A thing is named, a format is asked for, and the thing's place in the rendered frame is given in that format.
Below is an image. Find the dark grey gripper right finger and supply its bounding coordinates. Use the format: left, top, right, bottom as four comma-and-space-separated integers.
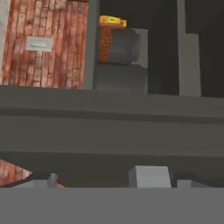
171, 173, 217, 189

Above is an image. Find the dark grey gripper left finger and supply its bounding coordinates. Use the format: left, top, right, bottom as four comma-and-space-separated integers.
6, 171, 60, 189

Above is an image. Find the grey open cabinet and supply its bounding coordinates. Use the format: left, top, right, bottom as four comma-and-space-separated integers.
0, 0, 224, 188

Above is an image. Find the grey cabinet door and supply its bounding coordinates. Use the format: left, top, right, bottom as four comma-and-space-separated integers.
176, 0, 202, 97

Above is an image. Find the grey jar with orange filling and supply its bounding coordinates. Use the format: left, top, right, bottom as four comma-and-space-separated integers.
98, 25, 143, 66

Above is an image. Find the pale grey block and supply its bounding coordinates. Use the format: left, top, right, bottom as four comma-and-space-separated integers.
127, 164, 173, 189

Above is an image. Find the yellow flat box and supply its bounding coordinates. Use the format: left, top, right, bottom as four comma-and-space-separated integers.
99, 15, 128, 29

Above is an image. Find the white wall socket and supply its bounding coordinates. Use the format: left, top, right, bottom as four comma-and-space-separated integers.
25, 36, 54, 53

